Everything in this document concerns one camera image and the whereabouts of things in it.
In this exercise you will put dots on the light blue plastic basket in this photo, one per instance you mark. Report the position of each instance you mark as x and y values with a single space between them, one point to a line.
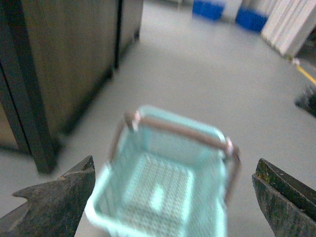
167 176

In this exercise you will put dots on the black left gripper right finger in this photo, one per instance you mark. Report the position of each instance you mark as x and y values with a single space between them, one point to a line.
288 205

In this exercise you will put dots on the blue crate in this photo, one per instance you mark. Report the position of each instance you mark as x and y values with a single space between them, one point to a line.
250 19
209 9

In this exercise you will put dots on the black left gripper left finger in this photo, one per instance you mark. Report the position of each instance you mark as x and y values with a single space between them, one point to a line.
53 208

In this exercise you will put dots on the dark wooden cabinet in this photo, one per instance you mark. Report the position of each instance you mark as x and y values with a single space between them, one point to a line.
55 55

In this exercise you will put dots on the white corrugated panel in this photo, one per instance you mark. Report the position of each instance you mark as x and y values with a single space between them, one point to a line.
289 25

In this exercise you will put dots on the blue crate left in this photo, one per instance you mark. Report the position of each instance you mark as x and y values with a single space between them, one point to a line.
209 9

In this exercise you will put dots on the blue crate right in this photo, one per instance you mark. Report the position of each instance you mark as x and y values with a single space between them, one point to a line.
250 19

